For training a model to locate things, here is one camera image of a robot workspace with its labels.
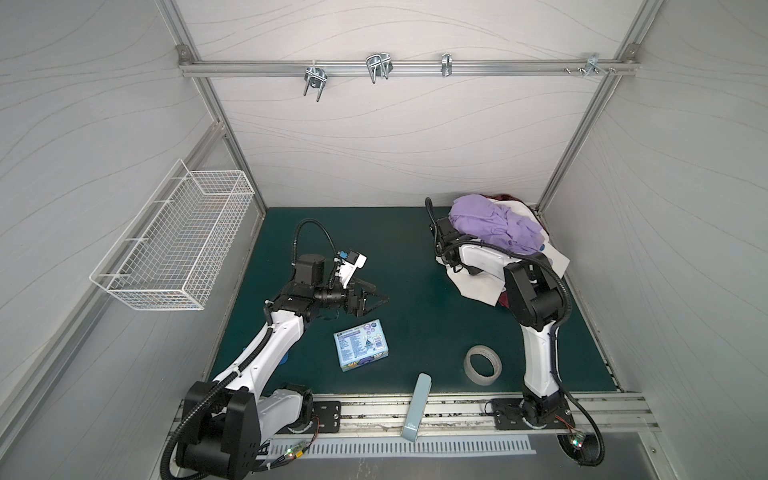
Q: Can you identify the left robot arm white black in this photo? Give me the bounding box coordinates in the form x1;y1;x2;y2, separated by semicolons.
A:
159;249;389;479

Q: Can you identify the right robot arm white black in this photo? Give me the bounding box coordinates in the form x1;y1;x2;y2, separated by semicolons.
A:
425;197;601;437

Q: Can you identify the purple cloth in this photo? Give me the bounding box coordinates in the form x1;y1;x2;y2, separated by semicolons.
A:
449;194;545;255

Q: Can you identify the white cloth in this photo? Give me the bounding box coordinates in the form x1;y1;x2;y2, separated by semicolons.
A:
436;232;570;306

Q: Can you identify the blue printed box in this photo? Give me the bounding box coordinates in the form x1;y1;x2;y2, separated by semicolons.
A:
333;319;390;372

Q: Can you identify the green table mat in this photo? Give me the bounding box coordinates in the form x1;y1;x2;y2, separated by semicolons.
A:
209;206;619;397

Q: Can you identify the light teal slim box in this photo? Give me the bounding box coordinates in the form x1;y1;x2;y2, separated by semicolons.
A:
401;373;432;442

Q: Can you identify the clear tape roll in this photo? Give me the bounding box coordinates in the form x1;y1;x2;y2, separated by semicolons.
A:
463;345;503;387

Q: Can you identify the metal u-bolt clamp middle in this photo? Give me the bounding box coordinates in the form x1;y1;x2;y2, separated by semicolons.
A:
365;52;393;84

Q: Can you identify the metal u-bolt clamp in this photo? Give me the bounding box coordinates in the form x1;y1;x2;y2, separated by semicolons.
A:
303;63;328;102
365;52;393;84

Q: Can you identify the metal u-bolt clamp left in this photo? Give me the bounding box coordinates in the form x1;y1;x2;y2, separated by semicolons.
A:
303;63;328;102

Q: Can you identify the black fan with led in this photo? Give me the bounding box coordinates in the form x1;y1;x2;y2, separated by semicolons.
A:
557;433;605;467

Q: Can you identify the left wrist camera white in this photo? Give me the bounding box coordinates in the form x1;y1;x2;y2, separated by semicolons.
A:
334;250;367;289

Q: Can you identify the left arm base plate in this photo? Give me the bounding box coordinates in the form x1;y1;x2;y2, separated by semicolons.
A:
280;401;341;435

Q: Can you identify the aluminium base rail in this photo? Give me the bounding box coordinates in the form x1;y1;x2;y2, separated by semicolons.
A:
314;392;660;437

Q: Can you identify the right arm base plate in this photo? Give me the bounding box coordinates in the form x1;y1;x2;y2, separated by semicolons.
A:
487;394;575;430

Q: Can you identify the small metal bracket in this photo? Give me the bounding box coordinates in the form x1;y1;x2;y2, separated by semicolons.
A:
441;53;453;78

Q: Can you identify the white wire basket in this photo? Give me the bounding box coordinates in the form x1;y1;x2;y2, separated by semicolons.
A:
89;159;254;311

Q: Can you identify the white slotted cable duct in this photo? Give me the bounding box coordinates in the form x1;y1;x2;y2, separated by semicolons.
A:
303;434;536;459

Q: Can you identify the aluminium cross rail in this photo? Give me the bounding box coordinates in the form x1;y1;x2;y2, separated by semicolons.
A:
180;56;640;78

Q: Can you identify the metal bolt bracket right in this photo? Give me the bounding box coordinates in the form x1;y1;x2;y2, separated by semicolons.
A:
563;53;618;78

